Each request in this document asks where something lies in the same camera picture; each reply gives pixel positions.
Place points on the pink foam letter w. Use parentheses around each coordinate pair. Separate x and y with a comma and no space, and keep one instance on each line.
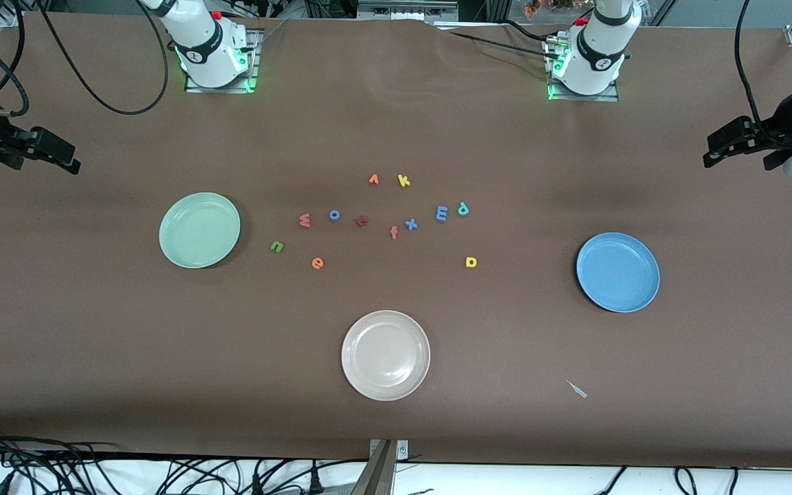
(305,220)

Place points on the blue foam letter m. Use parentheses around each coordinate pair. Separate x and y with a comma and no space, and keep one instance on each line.
(442,214)

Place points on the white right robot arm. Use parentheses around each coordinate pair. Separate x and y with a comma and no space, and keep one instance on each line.
(203,48)

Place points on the light green plate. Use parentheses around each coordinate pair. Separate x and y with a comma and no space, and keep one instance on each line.
(199,230)

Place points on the blue plate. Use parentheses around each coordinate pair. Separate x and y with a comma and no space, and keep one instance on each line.
(618,272)

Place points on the brown table cover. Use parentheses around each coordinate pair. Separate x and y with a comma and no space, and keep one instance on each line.
(93,344)

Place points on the orange background object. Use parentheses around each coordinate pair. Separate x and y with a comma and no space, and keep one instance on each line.
(532,8)

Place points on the dark red foam letter t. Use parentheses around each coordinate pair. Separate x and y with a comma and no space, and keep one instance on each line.
(362,221)

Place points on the black power plug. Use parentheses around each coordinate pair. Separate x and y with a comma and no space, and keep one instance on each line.
(256,481)
(313,480)

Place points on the beige plate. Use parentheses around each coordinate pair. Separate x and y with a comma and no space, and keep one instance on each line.
(386,355)

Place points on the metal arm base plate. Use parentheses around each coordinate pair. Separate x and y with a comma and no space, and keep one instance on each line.
(217,90)
(581,98)

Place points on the grey metal frame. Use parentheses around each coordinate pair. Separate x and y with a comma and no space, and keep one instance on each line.
(403,10)

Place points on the grey metal camera post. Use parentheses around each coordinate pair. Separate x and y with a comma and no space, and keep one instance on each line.
(379,474)

